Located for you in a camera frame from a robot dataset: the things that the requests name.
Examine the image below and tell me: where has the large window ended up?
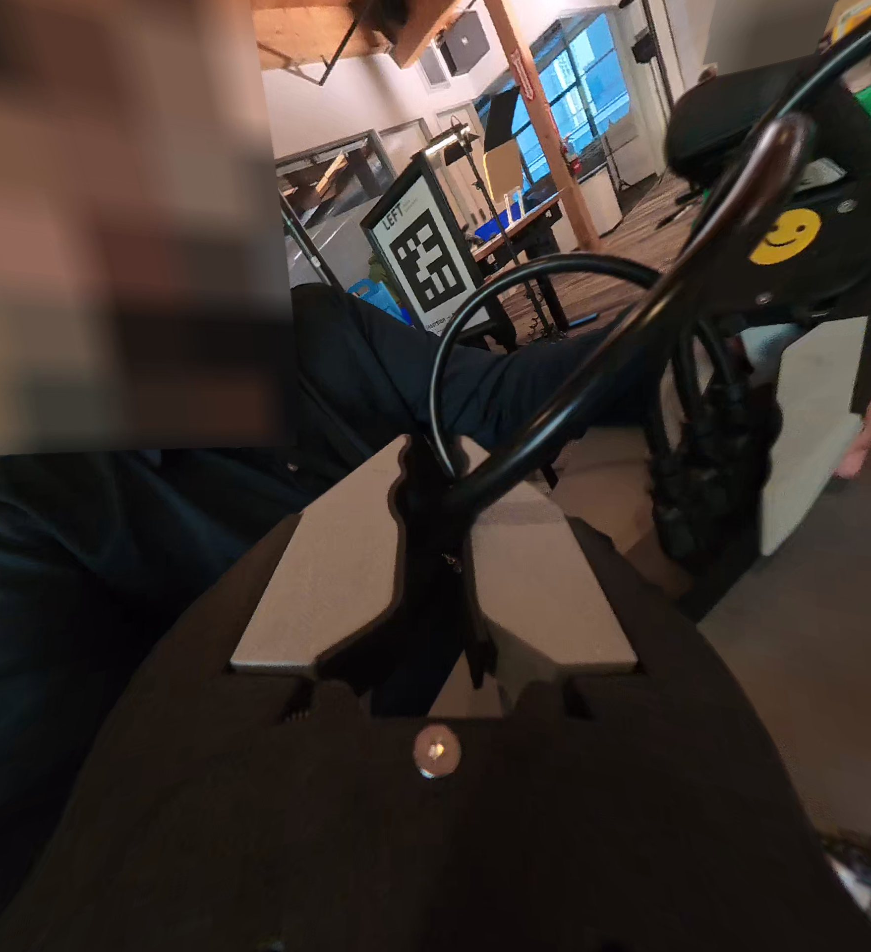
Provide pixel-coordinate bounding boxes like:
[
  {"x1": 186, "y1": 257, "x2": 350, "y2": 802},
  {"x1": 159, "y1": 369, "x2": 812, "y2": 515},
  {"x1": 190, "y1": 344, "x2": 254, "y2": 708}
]
[{"x1": 528, "y1": 13, "x2": 639, "y2": 176}]

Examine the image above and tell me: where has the white cabinet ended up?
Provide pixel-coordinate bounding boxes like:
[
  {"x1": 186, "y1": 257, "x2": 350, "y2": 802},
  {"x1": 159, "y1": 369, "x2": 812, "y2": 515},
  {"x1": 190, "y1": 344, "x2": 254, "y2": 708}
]
[{"x1": 579, "y1": 173, "x2": 624, "y2": 233}]

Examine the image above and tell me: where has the black light stand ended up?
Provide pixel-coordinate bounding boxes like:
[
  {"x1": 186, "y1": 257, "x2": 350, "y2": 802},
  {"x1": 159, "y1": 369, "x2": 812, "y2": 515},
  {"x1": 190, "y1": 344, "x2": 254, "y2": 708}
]
[{"x1": 616, "y1": 0, "x2": 678, "y2": 188}]

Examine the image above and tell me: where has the person's dark blue clothing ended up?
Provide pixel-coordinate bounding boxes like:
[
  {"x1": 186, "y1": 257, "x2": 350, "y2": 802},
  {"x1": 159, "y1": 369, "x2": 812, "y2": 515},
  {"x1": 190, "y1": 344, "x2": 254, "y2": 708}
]
[{"x1": 0, "y1": 281, "x2": 668, "y2": 952}]

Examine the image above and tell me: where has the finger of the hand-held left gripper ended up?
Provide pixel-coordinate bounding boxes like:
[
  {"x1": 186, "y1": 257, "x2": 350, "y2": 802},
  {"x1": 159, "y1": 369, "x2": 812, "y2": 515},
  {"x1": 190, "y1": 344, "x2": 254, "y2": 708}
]
[
  {"x1": 648, "y1": 317, "x2": 870, "y2": 577},
  {"x1": 554, "y1": 426, "x2": 698, "y2": 597}
]

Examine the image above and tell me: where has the metal rod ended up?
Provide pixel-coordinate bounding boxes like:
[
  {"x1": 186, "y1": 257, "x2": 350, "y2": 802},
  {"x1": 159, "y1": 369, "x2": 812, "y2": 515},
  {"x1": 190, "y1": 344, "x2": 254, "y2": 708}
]
[{"x1": 278, "y1": 188, "x2": 348, "y2": 293}]

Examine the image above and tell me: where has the black power cable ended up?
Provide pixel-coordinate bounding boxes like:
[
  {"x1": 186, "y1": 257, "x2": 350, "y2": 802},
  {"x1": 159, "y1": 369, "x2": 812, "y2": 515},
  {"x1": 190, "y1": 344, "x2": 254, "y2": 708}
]
[{"x1": 428, "y1": 18, "x2": 871, "y2": 516}]

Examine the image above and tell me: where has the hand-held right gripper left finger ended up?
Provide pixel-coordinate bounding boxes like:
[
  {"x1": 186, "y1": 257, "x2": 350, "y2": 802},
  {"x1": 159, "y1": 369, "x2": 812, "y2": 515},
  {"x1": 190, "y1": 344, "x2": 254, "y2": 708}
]
[{"x1": 229, "y1": 434, "x2": 415, "y2": 676}]

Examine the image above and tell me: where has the printed tag board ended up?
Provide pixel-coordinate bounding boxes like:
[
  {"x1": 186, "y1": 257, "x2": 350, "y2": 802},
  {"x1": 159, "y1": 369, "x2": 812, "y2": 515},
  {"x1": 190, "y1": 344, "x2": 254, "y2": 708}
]
[{"x1": 361, "y1": 151, "x2": 497, "y2": 337}]

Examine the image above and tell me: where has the wooden post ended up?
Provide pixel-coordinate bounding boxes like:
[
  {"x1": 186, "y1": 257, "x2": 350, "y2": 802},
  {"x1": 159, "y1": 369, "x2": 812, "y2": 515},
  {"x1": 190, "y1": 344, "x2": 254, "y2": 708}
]
[{"x1": 483, "y1": 0, "x2": 602, "y2": 254}]

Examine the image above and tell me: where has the wooden table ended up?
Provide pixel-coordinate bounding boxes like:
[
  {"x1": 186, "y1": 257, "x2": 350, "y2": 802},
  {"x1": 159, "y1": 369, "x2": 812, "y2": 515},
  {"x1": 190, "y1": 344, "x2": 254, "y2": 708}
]
[{"x1": 471, "y1": 189, "x2": 581, "y2": 339}]

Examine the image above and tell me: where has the wooden ceiling beam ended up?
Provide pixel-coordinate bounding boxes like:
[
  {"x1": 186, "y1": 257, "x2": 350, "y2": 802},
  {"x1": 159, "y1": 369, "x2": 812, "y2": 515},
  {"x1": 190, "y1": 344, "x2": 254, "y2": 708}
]
[{"x1": 251, "y1": 0, "x2": 484, "y2": 69}]

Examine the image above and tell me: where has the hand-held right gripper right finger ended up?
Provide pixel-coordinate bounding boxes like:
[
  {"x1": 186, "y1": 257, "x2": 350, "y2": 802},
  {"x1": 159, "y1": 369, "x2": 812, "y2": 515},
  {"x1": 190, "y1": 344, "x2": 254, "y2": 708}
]
[{"x1": 435, "y1": 435, "x2": 639, "y2": 719}]

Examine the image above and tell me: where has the black reflector panel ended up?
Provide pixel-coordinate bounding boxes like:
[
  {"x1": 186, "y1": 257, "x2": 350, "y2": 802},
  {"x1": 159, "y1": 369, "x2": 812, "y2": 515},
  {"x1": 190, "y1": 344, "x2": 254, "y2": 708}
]
[{"x1": 482, "y1": 88, "x2": 527, "y2": 203}]

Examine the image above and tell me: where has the lamp stand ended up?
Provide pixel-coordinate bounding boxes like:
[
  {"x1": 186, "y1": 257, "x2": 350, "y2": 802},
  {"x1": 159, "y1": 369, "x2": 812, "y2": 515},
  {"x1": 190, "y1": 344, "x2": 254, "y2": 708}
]
[{"x1": 426, "y1": 125, "x2": 497, "y2": 228}]

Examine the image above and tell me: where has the black loudspeaker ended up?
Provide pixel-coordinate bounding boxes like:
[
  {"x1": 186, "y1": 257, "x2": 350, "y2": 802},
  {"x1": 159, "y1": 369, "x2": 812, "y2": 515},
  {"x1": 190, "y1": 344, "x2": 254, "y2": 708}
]
[{"x1": 437, "y1": 9, "x2": 493, "y2": 76}]

